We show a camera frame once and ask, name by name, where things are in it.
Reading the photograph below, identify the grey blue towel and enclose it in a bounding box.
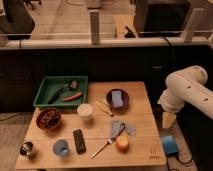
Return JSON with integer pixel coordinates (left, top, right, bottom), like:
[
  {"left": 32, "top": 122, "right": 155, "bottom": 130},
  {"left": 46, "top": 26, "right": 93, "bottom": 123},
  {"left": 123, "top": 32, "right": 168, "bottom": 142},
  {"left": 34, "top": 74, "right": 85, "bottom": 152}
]
[{"left": 110, "top": 121, "right": 136, "bottom": 139}]

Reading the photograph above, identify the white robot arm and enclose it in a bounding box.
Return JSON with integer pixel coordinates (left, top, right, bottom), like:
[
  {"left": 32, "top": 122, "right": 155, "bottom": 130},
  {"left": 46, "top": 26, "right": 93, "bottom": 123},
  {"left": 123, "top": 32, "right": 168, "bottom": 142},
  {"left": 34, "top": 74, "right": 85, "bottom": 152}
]
[{"left": 158, "top": 65, "right": 213, "bottom": 129}]

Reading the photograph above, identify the white paper cup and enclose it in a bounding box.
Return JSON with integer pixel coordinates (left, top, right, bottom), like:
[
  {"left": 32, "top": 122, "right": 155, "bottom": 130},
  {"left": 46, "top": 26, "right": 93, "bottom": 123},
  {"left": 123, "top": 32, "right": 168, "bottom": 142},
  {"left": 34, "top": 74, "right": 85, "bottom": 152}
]
[{"left": 77, "top": 103, "right": 93, "bottom": 121}]

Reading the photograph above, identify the silver metal cup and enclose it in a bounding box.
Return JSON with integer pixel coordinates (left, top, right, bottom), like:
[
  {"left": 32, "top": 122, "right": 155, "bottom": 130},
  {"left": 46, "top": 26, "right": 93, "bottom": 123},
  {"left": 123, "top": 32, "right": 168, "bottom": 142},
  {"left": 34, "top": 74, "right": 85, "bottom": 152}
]
[{"left": 19, "top": 141, "right": 36, "bottom": 158}]

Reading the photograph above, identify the blue box on floor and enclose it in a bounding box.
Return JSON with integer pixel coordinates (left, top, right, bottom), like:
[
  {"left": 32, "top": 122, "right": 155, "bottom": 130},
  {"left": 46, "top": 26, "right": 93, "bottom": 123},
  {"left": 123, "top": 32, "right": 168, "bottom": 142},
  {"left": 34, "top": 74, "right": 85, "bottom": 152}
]
[{"left": 161, "top": 135, "right": 179, "bottom": 155}]

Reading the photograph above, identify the wooden table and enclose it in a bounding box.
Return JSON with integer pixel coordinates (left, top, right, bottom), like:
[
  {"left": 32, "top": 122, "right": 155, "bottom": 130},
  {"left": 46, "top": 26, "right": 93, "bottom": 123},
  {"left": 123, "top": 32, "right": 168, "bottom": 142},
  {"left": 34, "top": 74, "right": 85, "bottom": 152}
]
[{"left": 15, "top": 82, "right": 166, "bottom": 169}]

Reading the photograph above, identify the red yellow apple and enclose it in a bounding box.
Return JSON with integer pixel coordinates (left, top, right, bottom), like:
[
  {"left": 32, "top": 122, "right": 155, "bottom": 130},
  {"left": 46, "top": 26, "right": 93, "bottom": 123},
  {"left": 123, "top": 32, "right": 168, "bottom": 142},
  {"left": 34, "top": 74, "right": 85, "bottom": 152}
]
[{"left": 115, "top": 135, "right": 129, "bottom": 152}]

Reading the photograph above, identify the blue sponge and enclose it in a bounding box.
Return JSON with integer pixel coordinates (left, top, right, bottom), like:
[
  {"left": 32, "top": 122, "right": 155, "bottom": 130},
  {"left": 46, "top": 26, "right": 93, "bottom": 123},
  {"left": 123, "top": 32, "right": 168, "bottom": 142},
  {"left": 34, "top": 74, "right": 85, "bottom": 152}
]
[{"left": 111, "top": 90, "right": 123, "bottom": 107}]

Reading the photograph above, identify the black remote control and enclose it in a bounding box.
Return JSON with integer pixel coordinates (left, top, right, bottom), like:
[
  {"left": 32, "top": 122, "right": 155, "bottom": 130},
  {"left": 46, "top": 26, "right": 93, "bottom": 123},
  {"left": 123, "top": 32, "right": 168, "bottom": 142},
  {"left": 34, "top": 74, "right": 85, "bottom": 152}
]
[{"left": 73, "top": 129, "right": 86, "bottom": 154}]

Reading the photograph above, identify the red chili pepper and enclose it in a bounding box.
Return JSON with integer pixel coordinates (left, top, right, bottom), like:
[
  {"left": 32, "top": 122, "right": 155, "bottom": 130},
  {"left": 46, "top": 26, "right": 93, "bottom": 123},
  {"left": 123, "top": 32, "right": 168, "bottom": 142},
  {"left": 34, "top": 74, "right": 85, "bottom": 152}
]
[{"left": 62, "top": 92, "right": 82, "bottom": 102}]

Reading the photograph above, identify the black cabinet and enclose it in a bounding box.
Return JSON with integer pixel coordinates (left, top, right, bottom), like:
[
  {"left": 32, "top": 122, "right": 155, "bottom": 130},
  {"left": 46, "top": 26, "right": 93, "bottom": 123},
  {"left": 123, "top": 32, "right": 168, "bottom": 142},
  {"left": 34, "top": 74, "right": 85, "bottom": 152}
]
[{"left": 133, "top": 0, "right": 190, "bottom": 37}]

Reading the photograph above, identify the green plastic tray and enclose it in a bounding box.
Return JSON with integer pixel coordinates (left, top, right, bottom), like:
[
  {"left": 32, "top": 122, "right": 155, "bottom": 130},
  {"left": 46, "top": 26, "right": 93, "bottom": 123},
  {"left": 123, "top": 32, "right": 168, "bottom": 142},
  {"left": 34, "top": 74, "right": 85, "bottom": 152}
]
[{"left": 33, "top": 76, "right": 88, "bottom": 109}]

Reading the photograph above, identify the brown bowl with nuts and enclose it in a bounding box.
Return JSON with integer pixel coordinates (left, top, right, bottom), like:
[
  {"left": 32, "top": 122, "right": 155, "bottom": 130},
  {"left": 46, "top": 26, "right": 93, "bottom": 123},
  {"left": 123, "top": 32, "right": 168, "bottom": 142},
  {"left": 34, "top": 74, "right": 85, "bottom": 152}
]
[{"left": 36, "top": 108, "right": 62, "bottom": 131}]

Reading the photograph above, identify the black office chair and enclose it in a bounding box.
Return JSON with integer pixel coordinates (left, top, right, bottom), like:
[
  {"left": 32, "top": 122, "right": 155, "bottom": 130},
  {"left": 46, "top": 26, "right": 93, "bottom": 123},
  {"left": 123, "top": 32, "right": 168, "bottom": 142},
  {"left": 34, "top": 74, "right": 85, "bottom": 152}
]
[{"left": 0, "top": 0, "right": 35, "bottom": 40}]

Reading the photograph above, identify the yellow handled tool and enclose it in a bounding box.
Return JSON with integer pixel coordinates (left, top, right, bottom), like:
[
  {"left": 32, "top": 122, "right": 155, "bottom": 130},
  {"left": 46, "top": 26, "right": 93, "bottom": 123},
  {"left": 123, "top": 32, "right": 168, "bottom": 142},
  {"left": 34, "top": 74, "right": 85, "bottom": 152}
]
[{"left": 95, "top": 101, "right": 114, "bottom": 117}]

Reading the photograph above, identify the black handled brush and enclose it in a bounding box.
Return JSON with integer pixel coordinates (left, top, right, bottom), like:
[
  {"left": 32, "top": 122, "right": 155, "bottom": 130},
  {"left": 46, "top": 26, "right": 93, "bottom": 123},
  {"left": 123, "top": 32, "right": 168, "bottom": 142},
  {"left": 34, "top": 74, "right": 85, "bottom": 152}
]
[{"left": 48, "top": 80, "right": 78, "bottom": 104}]

